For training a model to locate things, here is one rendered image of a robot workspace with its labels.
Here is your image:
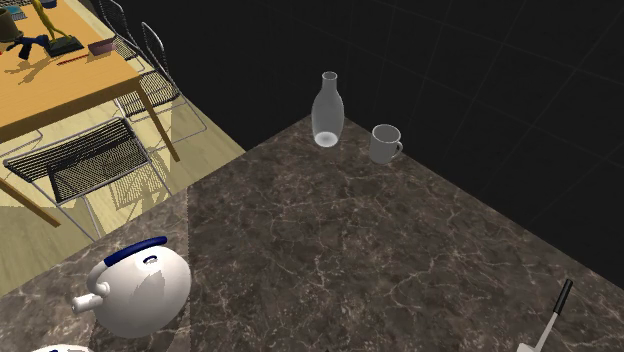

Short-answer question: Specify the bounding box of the clear glass bottle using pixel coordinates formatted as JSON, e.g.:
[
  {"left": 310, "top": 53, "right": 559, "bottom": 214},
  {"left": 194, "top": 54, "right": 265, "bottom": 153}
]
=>
[{"left": 310, "top": 70, "right": 346, "bottom": 149}]

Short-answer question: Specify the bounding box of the grey mug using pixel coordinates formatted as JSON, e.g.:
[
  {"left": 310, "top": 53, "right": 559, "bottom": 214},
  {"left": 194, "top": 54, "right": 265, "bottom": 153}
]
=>
[{"left": 368, "top": 123, "right": 404, "bottom": 165}]

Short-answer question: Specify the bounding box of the black mesh metal chair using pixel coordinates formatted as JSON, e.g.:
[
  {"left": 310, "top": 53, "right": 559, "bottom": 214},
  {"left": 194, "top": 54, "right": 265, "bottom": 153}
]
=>
[
  {"left": 2, "top": 115, "right": 173, "bottom": 240},
  {"left": 114, "top": 21, "right": 208, "bottom": 147},
  {"left": 97, "top": 0, "right": 146, "bottom": 74}
]

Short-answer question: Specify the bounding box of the wooden dining table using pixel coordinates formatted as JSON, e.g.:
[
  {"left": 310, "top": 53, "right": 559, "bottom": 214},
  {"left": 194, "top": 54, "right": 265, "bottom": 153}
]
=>
[{"left": 0, "top": 0, "right": 182, "bottom": 228}]

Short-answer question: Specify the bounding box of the white round object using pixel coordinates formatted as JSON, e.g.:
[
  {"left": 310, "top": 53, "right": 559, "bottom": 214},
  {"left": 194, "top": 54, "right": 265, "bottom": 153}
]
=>
[{"left": 30, "top": 343, "right": 92, "bottom": 352}]

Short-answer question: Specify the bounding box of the white kettle with blue handle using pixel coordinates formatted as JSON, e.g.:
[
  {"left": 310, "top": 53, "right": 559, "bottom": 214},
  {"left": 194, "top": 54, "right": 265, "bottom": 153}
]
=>
[{"left": 71, "top": 235, "right": 193, "bottom": 340}]

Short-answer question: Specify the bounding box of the black-handled metal spatula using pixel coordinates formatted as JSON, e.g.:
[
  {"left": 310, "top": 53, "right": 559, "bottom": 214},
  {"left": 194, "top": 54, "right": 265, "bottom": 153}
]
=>
[{"left": 516, "top": 278, "right": 574, "bottom": 352}]

